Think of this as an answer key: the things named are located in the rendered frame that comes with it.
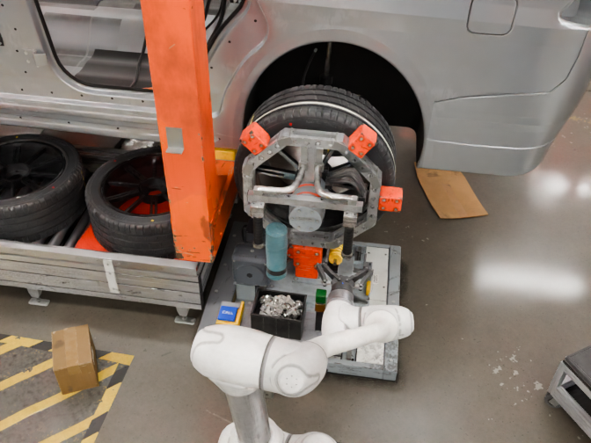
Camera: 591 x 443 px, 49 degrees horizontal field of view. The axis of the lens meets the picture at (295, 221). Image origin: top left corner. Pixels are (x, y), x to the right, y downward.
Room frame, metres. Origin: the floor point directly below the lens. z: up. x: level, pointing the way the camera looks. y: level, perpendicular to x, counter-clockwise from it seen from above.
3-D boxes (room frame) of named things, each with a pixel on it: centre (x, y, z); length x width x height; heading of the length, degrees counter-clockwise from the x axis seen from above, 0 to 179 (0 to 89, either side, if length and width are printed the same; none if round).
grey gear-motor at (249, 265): (2.27, 0.18, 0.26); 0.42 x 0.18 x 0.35; 173
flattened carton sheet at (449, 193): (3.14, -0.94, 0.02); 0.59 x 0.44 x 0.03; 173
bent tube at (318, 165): (1.88, -0.14, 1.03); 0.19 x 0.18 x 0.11; 173
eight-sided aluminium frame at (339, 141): (2.02, -0.06, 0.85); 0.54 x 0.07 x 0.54; 83
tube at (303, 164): (1.91, 0.06, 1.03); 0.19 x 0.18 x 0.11; 173
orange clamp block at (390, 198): (1.98, -0.37, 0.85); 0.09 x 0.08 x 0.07; 83
